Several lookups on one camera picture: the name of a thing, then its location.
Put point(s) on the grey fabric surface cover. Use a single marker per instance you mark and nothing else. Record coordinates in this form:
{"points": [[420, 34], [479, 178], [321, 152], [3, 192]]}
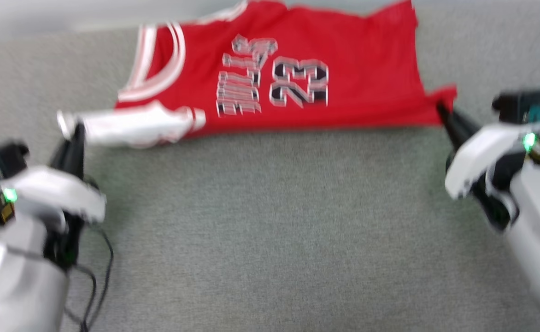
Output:
{"points": [[274, 230]]}

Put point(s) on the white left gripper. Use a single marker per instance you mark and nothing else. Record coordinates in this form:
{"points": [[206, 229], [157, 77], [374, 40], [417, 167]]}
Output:
{"points": [[53, 189]]}

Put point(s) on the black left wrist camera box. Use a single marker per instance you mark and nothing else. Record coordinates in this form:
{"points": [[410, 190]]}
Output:
{"points": [[5, 157]]}

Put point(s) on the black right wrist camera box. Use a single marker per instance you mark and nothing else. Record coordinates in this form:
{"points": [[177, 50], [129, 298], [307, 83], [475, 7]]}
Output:
{"points": [[519, 106]]}

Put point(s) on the red white basketball jersey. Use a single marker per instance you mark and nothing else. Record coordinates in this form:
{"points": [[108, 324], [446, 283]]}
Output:
{"points": [[343, 92]]}

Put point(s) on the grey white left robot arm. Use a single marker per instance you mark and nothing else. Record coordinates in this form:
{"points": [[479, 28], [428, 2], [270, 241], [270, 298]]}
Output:
{"points": [[16, 286]]}

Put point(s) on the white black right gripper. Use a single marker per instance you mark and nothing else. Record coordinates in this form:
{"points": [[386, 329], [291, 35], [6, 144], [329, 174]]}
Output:
{"points": [[482, 147]]}

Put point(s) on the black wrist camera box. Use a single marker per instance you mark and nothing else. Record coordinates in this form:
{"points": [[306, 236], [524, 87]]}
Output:
{"points": [[5, 157], [519, 106]]}

